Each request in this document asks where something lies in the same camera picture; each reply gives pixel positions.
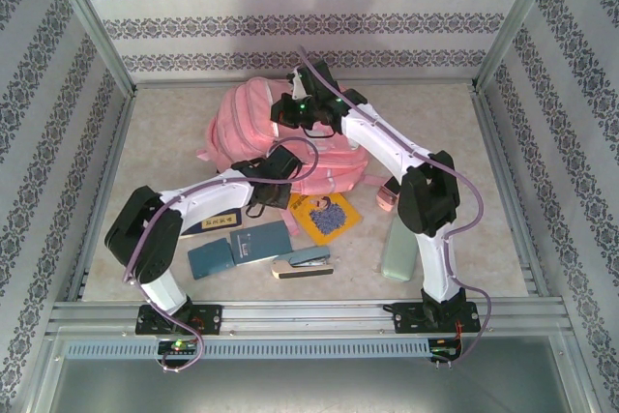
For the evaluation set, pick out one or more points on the pink pencil sharpener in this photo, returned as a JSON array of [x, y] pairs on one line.
[[387, 200]]

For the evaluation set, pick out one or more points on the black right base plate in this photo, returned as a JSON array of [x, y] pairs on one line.
[[406, 318]]

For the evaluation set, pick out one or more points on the aluminium left rear post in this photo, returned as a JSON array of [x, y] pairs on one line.
[[95, 21]]

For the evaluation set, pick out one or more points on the aluminium right rear post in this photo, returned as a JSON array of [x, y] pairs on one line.
[[516, 21]]

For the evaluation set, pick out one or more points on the pale green pencil case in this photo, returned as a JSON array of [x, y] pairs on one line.
[[396, 258]]

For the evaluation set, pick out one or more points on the aluminium rear rail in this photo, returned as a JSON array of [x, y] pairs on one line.
[[435, 82]]

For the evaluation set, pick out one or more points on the pink backpack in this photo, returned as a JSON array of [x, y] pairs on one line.
[[242, 113]]

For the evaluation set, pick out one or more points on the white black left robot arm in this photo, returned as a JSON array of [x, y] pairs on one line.
[[203, 195]]

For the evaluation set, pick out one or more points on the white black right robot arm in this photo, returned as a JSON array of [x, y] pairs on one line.
[[377, 137]]

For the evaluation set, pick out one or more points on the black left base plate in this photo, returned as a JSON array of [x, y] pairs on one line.
[[208, 318]]

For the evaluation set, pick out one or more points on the small teal notebook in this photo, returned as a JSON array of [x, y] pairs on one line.
[[210, 258]]

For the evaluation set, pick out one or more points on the large teal notebook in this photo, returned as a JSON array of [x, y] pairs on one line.
[[261, 239]]

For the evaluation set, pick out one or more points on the aluminium mounting rail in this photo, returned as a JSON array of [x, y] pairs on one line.
[[309, 318]]

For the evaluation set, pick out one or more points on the aluminium post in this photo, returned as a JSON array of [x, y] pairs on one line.
[[516, 21], [95, 21]]

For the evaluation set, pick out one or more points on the controller board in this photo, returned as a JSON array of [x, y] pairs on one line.
[[442, 350], [176, 346]]

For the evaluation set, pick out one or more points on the aluminium right side rail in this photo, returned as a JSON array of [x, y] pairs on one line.
[[498, 142]]

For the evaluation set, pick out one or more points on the right controller board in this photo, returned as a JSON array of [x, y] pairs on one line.
[[442, 350]]

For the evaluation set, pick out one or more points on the blue and cream stapler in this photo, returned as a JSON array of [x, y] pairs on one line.
[[304, 258]]

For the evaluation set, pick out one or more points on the navy book with yellow label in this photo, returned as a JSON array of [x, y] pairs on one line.
[[217, 224]]

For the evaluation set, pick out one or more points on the left controller board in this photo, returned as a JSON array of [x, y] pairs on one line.
[[176, 346]]

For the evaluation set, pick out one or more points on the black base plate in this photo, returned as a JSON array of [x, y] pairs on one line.
[[208, 318], [406, 318]]

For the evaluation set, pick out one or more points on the aluminium left side rail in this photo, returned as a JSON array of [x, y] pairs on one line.
[[106, 190]]

